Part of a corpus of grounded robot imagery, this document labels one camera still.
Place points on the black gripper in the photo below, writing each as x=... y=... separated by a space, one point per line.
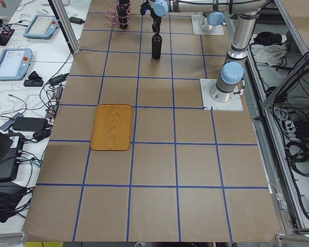
x=155 y=21

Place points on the wooden tray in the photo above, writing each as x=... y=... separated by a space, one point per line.
x=112 y=127

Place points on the teach pendant far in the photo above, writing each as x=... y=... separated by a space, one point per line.
x=41 y=27

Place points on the teach pendant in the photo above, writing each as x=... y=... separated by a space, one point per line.
x=41 y=27
x=14 y=63

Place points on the teach pendant near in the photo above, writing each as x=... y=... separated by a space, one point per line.
x=14 y=63

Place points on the black power adapter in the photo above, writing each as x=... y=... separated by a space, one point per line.
x=29 y=124

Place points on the black laptop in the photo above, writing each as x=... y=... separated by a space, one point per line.
x=11 y=147

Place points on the copper wire bottle basket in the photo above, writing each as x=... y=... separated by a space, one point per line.
x=111 y=14

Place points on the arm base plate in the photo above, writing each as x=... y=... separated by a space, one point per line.
x=214 y=31
x=213 y=99

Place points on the aluminium frame post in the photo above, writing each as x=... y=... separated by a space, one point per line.
x=65 y=25

